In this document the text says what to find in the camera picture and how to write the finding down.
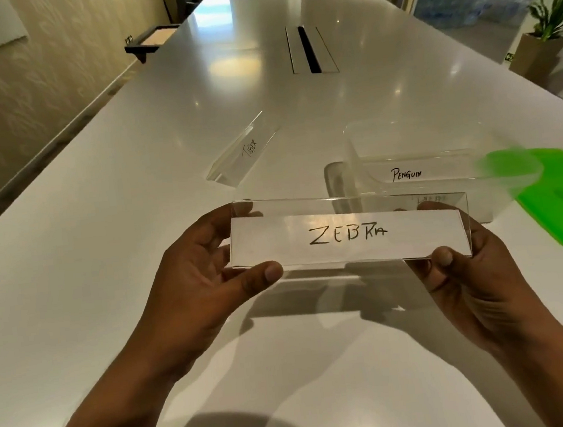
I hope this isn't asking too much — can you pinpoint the person's left hand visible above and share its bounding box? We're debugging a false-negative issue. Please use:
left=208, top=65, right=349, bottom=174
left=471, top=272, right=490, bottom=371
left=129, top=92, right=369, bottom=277
left=122, top=197, right=293, bottom=384

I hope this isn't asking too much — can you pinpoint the person's right hand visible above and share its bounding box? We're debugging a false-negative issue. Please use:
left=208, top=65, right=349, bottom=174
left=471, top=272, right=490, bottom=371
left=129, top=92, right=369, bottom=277
left=402, top=189, right=559, bottom=363

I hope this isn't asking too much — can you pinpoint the clear plastic container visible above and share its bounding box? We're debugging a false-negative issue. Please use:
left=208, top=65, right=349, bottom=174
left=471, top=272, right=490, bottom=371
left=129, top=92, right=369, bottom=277
left=320, top=102, right=546, bottom=239

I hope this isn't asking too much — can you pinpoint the black side table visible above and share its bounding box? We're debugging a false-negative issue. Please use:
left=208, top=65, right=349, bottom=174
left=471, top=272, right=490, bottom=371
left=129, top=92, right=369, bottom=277
left=122, top=23, right=183, bottom=65

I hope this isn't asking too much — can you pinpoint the table cable slot panel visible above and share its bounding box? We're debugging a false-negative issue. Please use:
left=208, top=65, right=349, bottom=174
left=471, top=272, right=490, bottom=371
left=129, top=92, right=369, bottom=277
left=285, top=21, right=341, bottom=77

